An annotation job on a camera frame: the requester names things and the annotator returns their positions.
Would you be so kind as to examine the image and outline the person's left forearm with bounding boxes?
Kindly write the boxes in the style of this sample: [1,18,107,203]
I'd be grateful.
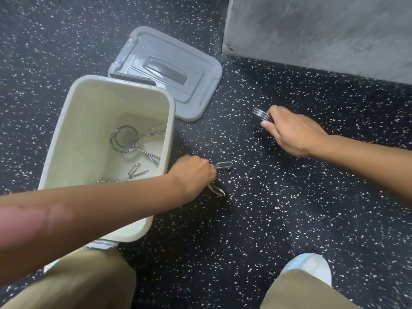
[0,174,181,281]

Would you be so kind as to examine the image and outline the person's right hand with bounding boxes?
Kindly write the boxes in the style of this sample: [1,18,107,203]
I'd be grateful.
[261,105,329,158]

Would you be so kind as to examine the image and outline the khaki trousers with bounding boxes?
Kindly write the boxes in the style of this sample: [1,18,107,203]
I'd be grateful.
[0,246,358,309]

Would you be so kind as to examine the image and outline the person's right forearm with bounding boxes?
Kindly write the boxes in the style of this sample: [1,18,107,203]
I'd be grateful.
[308,134,412,210]

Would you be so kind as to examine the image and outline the person's left hand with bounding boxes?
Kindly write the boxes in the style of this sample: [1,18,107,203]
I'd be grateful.
[167,154,218,199]

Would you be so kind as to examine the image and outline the cream plastic storage bin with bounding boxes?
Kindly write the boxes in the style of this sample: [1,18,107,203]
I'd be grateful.
[38,75,176,243]

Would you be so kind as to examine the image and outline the grey plastic bin lid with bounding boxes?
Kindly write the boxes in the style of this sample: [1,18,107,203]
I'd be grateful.
[108,26,223,122]

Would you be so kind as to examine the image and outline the metal spring collar clamp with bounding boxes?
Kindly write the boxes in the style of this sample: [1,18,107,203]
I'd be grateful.
[208,161,233,197]
[110,123,167,160]
[93,163,149,185]
[252,108,274,123]

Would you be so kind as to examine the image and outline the white shoe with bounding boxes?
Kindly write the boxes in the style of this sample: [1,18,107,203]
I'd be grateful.
[281,253,332,287]
[43,240,120,274]

